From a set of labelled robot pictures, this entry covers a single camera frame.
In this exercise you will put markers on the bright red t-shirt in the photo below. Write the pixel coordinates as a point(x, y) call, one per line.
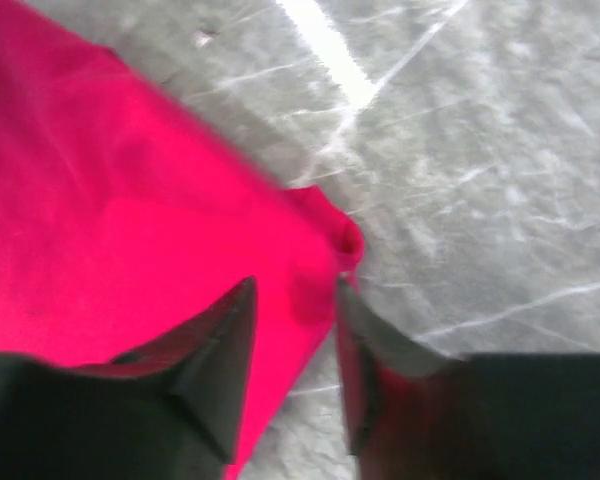
point(122, 216)

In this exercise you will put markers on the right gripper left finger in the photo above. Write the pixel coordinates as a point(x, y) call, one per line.
point(178, 399)

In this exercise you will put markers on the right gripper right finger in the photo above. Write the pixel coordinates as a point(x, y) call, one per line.
point(401, 399)

